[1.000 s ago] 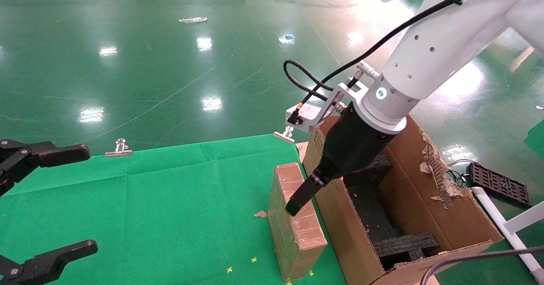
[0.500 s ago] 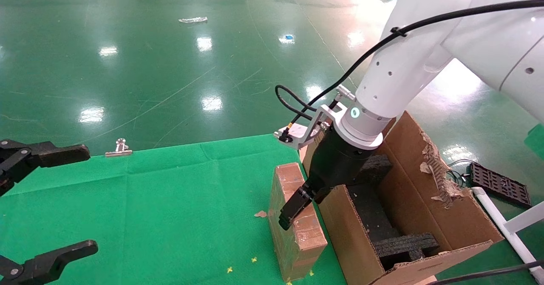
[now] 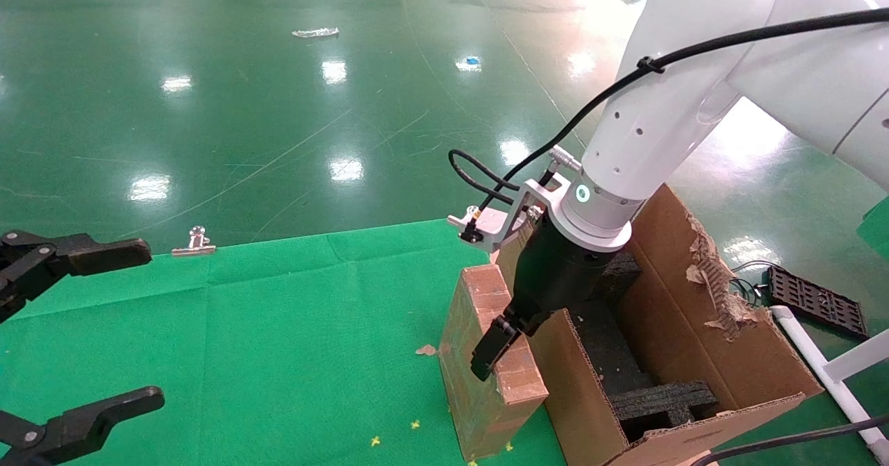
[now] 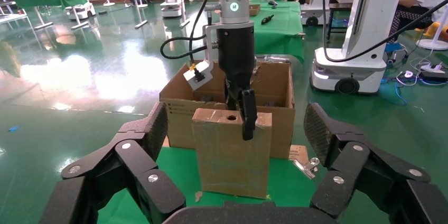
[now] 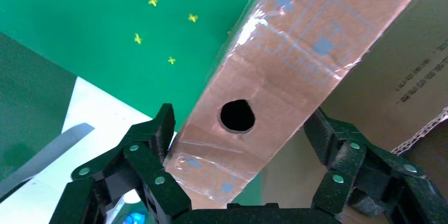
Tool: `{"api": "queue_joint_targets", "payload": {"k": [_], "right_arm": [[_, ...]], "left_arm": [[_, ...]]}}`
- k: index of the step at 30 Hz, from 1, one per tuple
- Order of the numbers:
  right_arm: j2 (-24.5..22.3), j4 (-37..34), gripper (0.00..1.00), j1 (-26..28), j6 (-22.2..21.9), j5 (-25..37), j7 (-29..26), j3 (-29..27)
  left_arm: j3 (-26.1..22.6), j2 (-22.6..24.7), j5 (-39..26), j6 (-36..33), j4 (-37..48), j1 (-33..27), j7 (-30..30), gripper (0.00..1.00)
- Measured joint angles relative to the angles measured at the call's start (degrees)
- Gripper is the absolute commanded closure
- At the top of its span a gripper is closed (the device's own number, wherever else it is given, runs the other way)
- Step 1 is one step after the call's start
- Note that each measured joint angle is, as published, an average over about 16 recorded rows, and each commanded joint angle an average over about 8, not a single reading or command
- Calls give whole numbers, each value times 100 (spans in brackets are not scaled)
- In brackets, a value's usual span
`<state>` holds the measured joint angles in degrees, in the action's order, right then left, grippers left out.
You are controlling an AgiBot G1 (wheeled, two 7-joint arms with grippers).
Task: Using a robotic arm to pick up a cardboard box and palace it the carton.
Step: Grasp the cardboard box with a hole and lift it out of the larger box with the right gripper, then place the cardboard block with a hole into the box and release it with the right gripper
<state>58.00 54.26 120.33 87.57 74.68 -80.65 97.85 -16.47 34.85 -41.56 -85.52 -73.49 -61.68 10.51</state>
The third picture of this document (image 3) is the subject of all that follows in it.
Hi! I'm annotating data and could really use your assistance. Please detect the green covered table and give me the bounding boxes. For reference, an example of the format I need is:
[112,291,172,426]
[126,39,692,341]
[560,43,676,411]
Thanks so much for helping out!
[856,195,889,260]

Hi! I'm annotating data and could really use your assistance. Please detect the long black foam strip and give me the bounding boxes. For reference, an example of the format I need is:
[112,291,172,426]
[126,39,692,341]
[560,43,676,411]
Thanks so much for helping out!
[573,299,657,401]

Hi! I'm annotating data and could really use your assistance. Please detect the white tubular table frame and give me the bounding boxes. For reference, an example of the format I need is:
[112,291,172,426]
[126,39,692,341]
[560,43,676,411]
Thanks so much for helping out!
[769,305,889,465]

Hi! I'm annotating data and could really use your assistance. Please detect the green table cloth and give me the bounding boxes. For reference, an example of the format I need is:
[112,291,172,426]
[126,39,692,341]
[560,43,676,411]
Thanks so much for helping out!
[0,219,577,466]

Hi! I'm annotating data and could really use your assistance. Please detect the silver cable connector plug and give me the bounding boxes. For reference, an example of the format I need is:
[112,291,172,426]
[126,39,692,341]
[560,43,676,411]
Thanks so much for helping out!
[547,145,584,173]

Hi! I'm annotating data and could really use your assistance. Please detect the silver binder clip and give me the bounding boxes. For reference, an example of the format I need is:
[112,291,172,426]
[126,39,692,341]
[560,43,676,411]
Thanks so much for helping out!
[172,225,217,257]

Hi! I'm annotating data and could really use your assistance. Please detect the black plastic grid tray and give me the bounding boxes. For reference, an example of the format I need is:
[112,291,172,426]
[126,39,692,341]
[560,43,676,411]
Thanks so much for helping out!
[766,265,869,342]

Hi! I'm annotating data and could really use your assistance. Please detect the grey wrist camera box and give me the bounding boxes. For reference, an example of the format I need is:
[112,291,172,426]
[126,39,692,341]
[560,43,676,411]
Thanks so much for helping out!
[447,206,518,253]

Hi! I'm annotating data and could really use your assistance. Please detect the black hanging cable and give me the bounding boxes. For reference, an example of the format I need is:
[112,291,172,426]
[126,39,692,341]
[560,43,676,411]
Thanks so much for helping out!
[688,414,889,466]

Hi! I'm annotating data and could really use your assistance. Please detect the brick pattern block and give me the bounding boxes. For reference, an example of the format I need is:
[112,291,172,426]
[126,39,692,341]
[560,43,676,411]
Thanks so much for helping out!
[438,265,549,461]

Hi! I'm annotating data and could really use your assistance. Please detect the silver camera mount bracket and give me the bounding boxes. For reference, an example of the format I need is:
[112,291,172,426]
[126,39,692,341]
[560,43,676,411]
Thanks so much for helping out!
[510,178,581,227]

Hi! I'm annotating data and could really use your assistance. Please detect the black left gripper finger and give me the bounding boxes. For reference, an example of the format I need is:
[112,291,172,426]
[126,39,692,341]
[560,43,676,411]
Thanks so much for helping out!
[0,230,152,322]
[0,386,165,466]

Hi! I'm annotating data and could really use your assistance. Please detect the large open cardboard carton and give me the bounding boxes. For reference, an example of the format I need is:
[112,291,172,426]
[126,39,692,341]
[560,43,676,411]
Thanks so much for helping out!
[495,183,824,466]

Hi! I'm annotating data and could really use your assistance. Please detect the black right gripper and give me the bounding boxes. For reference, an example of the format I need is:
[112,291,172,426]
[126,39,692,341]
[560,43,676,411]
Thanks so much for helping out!
[470,216,620,382]

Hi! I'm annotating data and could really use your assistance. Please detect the thin dark wires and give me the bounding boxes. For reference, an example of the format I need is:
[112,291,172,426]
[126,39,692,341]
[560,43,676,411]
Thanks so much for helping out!
[726,260,773,308]

